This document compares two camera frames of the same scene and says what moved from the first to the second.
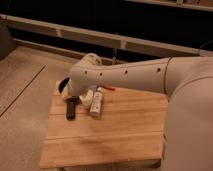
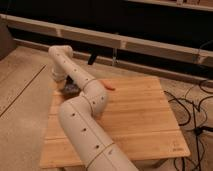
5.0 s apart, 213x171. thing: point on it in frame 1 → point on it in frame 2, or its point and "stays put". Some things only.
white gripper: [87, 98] → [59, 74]
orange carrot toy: [107, 87] stays put
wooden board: [130, 126] stays put
